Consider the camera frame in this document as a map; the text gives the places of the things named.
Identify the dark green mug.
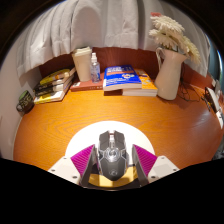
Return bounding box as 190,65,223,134
15,89,35,114

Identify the black cable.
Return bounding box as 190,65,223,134
178,63,201,103

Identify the white pink flower bouquet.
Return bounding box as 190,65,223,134
148,13,202,66

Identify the clear spray bottle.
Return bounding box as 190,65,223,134
89,52,102,84

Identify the black grey computer mouse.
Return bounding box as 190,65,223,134
97,129,130,182

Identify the white ceramic jug vase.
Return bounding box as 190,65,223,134
153,46,188,101

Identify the dark window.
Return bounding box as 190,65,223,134
207,39,224,88

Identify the white oval printed mouse pad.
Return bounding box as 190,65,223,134
64,120,156,188

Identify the white curtain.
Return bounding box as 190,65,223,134
15,0,211,79

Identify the white paper sheet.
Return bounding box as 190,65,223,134
215,111,224,129

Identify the red-brown book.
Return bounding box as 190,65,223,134
69,79,105,93

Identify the yellow black book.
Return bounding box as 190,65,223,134
39,67,77,86

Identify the orange yellow cover book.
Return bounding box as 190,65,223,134
121,68,159,98

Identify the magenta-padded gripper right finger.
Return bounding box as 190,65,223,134
131,143,181,188

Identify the white laptop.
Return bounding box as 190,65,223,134
203,86,223,116

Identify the white cylindrical container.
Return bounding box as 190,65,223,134
71,46,93,83

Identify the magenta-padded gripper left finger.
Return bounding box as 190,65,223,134
47,143,98,188

